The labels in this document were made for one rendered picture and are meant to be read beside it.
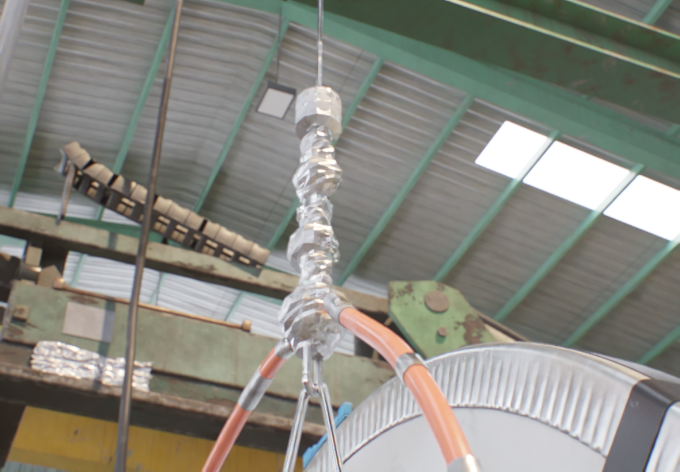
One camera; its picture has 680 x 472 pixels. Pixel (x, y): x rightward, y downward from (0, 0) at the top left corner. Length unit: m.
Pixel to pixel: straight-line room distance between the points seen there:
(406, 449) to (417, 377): 0.31
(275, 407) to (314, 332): 0.97
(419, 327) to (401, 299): 0.06
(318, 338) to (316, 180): 0.14
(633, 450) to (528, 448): 0.11
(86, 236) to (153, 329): 0.20
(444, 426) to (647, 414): 0.13
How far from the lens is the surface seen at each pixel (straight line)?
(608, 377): 0.60
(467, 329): 1.86
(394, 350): 0.56
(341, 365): 1.75
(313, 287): 0.72
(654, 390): 0.57
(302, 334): 0.71
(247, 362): 1.69
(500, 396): 0.70
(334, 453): 0.67
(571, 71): 3.94
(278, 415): 1.67
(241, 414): 0.86
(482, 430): 0.72
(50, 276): 1.71
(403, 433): 0.84
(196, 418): 1.63
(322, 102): 0.85
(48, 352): 1.61
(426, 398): 0.50
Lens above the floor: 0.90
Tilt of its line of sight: 39 degrees up
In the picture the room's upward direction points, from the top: straight up
